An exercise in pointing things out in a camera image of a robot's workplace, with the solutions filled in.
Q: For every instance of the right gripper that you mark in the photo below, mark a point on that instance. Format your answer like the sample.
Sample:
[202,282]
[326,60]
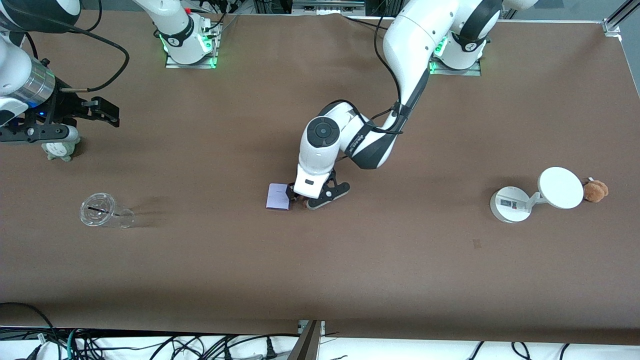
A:
[66,106]

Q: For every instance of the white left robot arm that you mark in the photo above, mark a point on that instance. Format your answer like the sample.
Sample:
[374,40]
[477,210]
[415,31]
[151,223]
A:
[415,35]

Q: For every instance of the brown lion statue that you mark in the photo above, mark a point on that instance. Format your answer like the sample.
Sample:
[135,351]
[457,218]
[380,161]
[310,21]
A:
[304,203]

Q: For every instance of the clear plastic cup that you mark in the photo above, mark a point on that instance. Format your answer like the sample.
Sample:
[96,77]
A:
[97,210]

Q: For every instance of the white round desk lamp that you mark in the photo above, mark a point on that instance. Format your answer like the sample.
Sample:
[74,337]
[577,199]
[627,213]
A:
[560,187]

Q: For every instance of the aluminium frame profile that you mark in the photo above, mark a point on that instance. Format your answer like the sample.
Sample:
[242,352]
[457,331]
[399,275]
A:
[617,20]

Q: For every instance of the grey totoro plush toy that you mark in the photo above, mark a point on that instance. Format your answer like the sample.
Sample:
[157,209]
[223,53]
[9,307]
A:
[62,152]

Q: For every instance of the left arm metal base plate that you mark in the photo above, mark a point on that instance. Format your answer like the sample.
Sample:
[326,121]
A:
[475,72]

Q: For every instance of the brown bear plush toy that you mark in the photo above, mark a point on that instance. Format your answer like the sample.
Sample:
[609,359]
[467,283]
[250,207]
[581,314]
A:
[595,191]

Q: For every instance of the brown table cover mat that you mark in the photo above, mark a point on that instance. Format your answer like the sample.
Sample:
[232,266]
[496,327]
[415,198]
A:
[320,275]

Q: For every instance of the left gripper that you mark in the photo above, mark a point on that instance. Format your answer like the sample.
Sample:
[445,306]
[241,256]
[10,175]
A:
[289,192]

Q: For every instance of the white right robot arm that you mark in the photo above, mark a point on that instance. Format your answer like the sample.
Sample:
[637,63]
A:
[175,25]

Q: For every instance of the grey metal rack device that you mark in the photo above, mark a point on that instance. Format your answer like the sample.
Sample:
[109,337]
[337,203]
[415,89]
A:
[327,6]

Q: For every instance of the aluminium profile post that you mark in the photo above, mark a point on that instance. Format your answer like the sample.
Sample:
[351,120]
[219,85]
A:
[307,342]

